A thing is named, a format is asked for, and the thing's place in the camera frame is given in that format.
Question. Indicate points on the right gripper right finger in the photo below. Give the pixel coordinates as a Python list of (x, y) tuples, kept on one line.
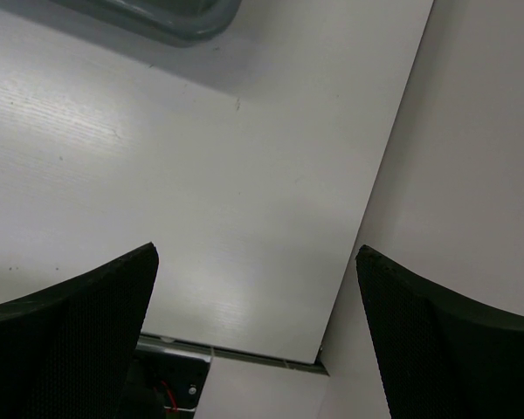
[(439, 353)]

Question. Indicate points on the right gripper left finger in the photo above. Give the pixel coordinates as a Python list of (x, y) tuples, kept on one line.
[(65, 350)]

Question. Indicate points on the grey plastic bin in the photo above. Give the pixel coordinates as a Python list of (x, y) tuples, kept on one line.
[(177, 23)]

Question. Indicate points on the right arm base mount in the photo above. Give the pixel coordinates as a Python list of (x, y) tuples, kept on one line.
[(161, 385)]

